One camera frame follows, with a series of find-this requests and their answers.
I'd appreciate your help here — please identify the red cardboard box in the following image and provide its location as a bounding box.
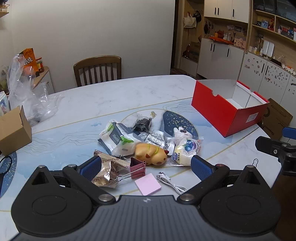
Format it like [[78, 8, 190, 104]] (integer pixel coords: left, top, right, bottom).
[[191, 79, 270, 138]]

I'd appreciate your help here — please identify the white and navy snack packet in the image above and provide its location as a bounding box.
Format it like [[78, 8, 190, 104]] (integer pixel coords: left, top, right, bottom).
[[97, 119, 143, 156]]

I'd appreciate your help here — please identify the dark snack bag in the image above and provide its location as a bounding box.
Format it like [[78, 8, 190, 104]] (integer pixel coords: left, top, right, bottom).
[[132, 111, 159, 132]]

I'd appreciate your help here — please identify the bronze foil wrapper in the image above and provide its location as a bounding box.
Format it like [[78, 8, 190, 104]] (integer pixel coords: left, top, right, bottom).
[[91, 149, 122, 189]]

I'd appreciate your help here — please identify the brown cardboard sheet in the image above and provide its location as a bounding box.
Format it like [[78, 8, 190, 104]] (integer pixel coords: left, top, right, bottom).
[[261, 98, 293, 140]]

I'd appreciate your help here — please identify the white usb cable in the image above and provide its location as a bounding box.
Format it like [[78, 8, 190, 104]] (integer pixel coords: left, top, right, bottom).
[[157, 172, 187, 194]]

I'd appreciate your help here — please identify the yellow animal toy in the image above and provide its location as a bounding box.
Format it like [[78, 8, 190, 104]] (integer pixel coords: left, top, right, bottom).
[[135, 143, 169, 166]]

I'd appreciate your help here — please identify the blueberry yogurt pouch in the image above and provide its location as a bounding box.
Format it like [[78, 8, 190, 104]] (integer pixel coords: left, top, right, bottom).
[[166, 137, 205, 167]]

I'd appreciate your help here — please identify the orange cloth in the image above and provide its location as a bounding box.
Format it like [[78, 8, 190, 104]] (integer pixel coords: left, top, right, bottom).
[[208, 36, 235, 44]]

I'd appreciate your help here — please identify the white floor cabinet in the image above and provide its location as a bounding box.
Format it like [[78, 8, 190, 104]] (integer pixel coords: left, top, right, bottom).
[[196, 37, 245, 80]]

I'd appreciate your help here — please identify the black cable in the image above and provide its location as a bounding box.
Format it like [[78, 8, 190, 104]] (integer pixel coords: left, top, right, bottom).
[[0, 155, 13, 184]]

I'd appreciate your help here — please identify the toothpick packet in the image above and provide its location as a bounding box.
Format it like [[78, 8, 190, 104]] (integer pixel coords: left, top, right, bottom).
[[102, 156, 132, 168]]

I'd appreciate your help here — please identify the printed white cup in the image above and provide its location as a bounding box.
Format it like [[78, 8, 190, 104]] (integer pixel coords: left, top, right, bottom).
[[0, 91, 11, 116]]

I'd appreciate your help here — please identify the white marble desktop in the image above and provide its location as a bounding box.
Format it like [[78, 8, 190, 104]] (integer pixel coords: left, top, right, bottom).
[[0, 75, 296, 241]]

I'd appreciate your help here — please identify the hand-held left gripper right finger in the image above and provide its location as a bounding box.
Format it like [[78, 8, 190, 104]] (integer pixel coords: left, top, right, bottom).
[[176, 154, 263, 206]]

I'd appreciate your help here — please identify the pink sticky note pad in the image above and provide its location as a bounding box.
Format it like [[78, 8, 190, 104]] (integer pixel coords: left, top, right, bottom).
[[134, 173, 162, 195]]

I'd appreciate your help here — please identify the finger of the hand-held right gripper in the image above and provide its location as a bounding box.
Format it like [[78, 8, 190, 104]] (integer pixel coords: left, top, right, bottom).
[[281, 127, 296, 141], [255, 136, 293, 158]]

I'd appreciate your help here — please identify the white wall cabinet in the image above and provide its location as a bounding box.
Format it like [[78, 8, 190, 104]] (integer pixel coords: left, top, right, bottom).
[[203, 0, 251, 24]]

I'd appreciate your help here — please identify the small brown cardboard box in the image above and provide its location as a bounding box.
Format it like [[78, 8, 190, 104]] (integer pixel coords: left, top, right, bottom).
[[0, 105, 33, 156]]

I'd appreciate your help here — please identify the wooden chair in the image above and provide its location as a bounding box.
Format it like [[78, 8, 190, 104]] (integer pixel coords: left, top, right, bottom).
[[73, 56, 122, 87]]

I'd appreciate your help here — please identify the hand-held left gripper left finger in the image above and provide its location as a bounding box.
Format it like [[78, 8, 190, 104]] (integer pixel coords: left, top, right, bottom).
[[30, 155, 116, 206]]

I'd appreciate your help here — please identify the wooden shelf unit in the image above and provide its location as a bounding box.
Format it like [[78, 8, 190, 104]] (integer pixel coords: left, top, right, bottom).
[[238, 0, 296, 105]]

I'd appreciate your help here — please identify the small rabbit-eared plush toy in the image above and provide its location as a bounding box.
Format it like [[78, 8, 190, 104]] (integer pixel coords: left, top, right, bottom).
[[173, 126, 194, 141]]

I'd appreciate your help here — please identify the white side cabinet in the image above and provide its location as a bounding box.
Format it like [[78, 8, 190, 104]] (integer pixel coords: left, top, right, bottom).
[[32, 66, 55, 95]]

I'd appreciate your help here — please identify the pink binder clip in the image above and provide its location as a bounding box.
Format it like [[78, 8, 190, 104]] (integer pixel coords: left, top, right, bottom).
[[116, 157, 147, 183]]

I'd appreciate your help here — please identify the clear plastic bag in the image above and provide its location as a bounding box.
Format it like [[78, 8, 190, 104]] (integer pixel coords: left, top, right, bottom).
[[7, 54, 63, 127]]

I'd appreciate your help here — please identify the orange snack bag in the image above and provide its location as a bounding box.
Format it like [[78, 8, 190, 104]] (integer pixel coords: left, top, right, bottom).
[[22, 48, 39, 73]]

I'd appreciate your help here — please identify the beige tote bag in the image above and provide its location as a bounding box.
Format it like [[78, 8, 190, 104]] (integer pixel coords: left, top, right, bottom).
[[183, 13, 197, 29]]

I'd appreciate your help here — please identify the silver printed packet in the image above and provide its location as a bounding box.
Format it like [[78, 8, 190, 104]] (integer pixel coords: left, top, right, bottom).
[[141, 130, 176, 155]]

